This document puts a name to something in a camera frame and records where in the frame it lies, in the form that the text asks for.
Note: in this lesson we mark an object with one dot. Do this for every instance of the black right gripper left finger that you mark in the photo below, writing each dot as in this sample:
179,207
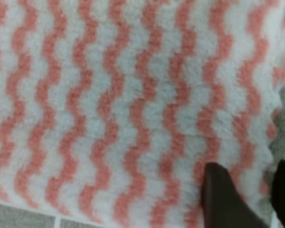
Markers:
222,205

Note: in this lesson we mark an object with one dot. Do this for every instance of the pink white wavy striped towel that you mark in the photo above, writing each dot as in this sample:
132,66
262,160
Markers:
123,104

